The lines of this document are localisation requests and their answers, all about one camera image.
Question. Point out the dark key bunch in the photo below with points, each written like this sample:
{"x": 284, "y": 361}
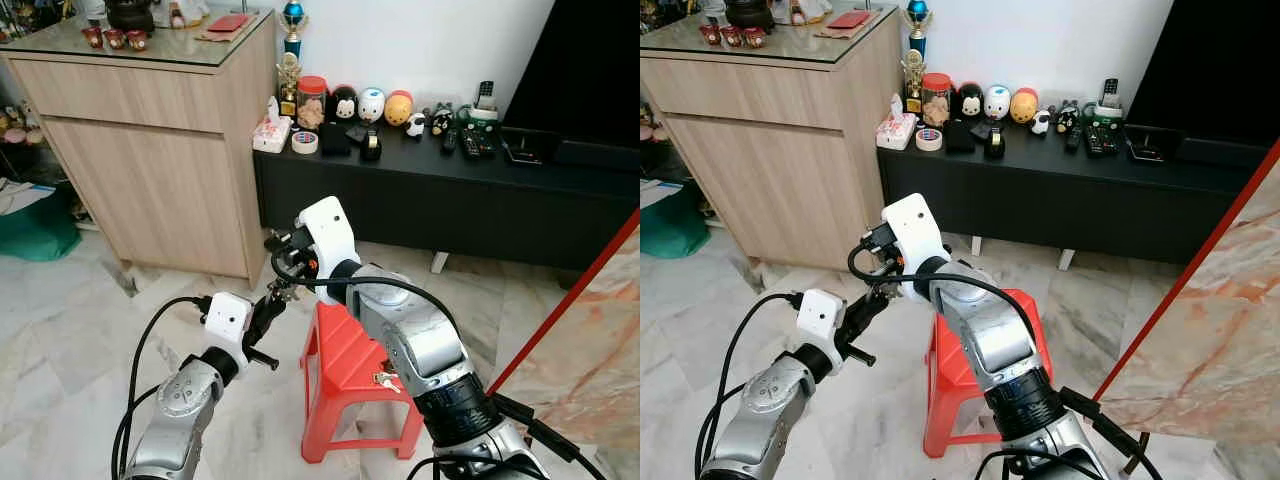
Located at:
{"x": 893, "y": 286}
{"x": 294, "y": 289}

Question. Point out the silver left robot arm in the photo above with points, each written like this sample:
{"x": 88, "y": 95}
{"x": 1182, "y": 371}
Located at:
{"x": 765, "y": 415}
{"x": 180, "y": 420}

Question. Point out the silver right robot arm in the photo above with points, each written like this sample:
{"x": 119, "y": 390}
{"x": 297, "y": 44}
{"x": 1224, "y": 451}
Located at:
{"x": 1000, "y": 345}
{"x": 420, "y": 350}

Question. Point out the red plastic stool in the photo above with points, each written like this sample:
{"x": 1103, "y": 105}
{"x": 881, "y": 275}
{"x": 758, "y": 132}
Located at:
{"x": 340, "y": 350}
{"x": 945, "y": 380}

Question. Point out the white tape roll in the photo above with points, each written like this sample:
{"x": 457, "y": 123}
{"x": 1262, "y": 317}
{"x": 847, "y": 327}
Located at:
{"x": 929, "y": 145}
{"x": 305, "y": 148}

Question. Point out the light wooden cabinet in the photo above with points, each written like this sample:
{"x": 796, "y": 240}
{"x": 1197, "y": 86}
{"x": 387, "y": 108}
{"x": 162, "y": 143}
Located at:
{"x": 150, "y": 180}
{"x": 790, "y": 170}

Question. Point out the white and pink tissue box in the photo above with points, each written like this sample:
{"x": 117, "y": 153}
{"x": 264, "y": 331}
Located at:
{"x": 896, "y": 132}
{"x": 271, "y": 135}

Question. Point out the black pouch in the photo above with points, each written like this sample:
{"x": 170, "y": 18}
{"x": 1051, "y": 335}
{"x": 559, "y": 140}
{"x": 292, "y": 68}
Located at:
{"x": 335, "y": 140}
{"x": 960, "y": 138}

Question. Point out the black tape dispenser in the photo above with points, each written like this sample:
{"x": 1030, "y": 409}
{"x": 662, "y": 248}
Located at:
{"x": 994, "y": 145}
{"x": 371, "y": 147}

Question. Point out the clear jar with red lid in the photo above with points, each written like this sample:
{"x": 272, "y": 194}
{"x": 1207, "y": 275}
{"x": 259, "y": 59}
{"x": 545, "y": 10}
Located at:
{"x": 936, "y": 102}
{"x": 312, "y": 105}

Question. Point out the black mouse toy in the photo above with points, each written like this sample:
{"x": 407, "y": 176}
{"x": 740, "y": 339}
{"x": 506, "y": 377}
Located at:
{"x": 344, "y": 103}
{"x": 969, "y": 101}

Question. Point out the small gold trophy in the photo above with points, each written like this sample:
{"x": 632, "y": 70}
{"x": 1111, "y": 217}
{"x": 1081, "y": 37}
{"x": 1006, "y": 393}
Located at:
{"x": 914, "y": 82}
{"x": 289, "y": 85}

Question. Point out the black low TV console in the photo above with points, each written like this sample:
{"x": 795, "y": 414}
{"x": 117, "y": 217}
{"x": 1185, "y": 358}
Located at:
{"x": 1060, "y": 200}
{"x": 450, "y": 205}

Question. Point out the white and blue toy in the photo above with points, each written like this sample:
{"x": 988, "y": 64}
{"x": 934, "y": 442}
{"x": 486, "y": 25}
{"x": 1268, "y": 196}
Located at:
{"x": 372, "y": 105}
{"x": 997, "y": 103}

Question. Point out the small panda toy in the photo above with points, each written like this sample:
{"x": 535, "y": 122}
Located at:
{"x": 416, "y": 124}
{"x": 1041, "y": 121}

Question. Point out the orange and yellow toy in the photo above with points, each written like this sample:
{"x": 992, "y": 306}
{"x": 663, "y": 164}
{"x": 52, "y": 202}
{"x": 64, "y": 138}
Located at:
{"x": 399, "y": 108}
{"x": 1024, "y": 106}

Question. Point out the slim black remote control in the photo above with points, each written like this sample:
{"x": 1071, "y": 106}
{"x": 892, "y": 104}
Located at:
{"x": 1073, "y": 138}
{"x": 450, "y": 140}

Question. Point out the black and white plush toy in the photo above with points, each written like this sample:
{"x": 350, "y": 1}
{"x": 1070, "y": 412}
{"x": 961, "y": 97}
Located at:
{"x": 442, "y": 118}
{"x": 1067, "y": 116}

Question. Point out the wide black remote control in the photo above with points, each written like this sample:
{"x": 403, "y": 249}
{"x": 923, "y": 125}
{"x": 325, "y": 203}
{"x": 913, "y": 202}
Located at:
{"x": 1104, "y": 141}
{"x": 479, "y": 143}

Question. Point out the red packet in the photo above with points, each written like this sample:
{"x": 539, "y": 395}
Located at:
{"x": 228, "y": 22}
{"x": 850, "y": 19}

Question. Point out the blue trophy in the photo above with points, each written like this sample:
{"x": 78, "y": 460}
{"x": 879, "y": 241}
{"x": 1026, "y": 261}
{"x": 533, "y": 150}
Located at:
{"x": 293, "y": 15}
{"x": 918, "y": 14}

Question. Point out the white papers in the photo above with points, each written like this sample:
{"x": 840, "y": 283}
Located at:
{"x": 652, "y": 190}
{"x": 20, "y": 195}

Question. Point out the small red cup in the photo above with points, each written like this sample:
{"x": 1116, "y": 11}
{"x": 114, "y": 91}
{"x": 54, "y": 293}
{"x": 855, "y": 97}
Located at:
{"x": 755, "y": 38}
{"x": 710, "y": 35}
{"x": 732, "y": 37}
{"x": 113, "y": 40}
{"x": 92, "y": 38}
{"x": 137, "y": 40}

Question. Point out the green and white mug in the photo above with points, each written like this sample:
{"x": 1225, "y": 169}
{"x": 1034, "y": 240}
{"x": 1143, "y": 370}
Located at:
{"x": 482, "y": 117}
{"x": 1107, "y": 115}

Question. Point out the dark display shelf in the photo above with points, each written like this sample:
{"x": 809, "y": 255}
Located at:
{"x": 650, "y": 165}
{"x": 15, "y": 165}

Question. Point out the white figurine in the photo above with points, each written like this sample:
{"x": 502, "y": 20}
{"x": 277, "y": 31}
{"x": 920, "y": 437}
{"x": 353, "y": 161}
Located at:
{"x": 803, "y": 9}
{"x": 180, "y": 10}

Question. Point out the pink plush toys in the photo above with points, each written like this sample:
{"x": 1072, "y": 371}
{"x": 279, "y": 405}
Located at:
{"x": 650, "y": 130}
{"x": 18, "y": 125}

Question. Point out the black tray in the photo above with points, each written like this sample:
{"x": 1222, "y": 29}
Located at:
{"x": 528, "y": 150}
{"x": 1153, "y": 148}

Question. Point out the black pot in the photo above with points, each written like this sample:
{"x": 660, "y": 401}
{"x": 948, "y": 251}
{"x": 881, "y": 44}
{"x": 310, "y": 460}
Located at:
{"x": 130, "y": 15}
{"x": 750, "y": 12}

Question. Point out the marble folding table red edge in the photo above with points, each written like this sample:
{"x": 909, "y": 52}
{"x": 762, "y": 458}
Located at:
{"x": 1210, "y": 300}
{"x": 590, "y": 340}

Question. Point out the black metal table leg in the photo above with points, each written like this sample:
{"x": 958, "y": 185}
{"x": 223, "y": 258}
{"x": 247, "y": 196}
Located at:
{"x": 1135, "y": 455}

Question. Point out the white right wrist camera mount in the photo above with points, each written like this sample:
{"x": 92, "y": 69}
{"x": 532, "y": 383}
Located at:
{"x": 915, "y": 235}
{"x": 328, "y": 235}

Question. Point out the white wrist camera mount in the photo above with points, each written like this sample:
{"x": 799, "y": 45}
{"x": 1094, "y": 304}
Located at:
{"x": 228, "y": 320}
{"x": 820, "y": 315}
{"x": 328, "y": 235}
{"x": 915, "y": 235}

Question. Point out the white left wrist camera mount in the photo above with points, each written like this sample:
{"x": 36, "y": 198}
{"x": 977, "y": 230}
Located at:
{"x": 228, "y": 320}
{"x": 820, "y": 315}

